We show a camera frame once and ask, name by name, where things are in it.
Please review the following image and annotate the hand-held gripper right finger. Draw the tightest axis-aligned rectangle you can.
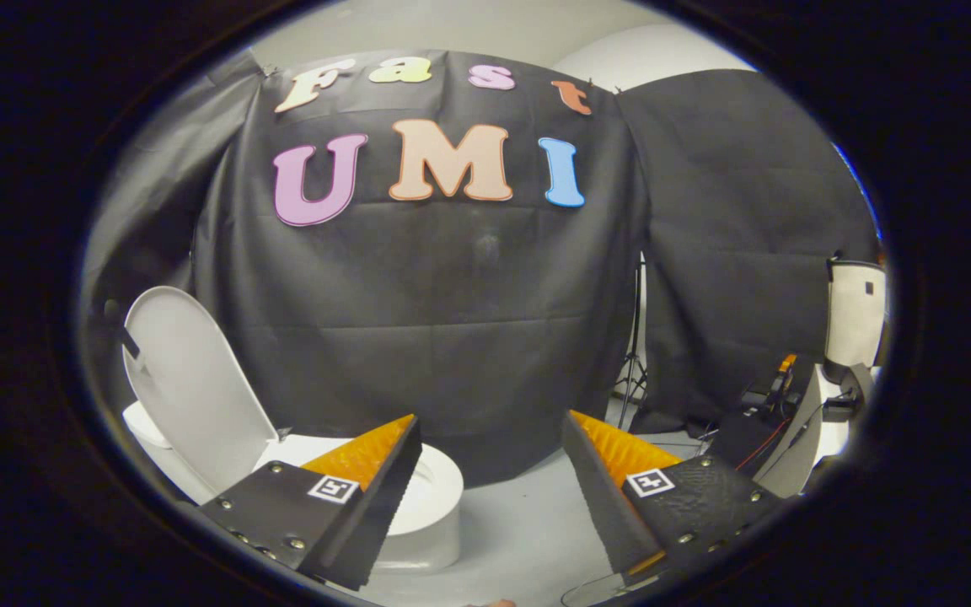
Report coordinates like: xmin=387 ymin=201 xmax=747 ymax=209
xmin=561 ymin=411 xmax=786 ymax=587

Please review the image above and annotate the white toilet bowl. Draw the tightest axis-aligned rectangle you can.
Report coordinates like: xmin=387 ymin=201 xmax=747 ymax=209
xmin=254 ymin=434 xmax=466 ymax=576

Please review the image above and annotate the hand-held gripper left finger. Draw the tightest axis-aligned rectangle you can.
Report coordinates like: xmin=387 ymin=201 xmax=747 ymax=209
xmin=197 ymin=413 xmax=424 ymax=593

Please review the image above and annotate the plain black backdrop cloth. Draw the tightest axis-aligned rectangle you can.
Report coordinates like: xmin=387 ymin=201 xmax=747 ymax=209
xmin=616 ymin=67 xmax=881 ymax=436
xmin=81 ymin=51 xmax=266 ymax=401

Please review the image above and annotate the black and orange device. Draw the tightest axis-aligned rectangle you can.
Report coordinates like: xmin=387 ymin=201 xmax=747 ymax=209
xmin=709 ymin=354 xmax=825 ymax=480

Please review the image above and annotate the white panel with dark frame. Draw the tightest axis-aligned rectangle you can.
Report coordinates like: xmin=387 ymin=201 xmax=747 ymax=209
xmin=823 ymin=260 xmax=888 ymax=385

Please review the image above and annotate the black tripod stand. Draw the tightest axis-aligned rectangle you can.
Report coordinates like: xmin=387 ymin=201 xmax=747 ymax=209
xmin=612 ymin=253 xmax=652 ymax=407

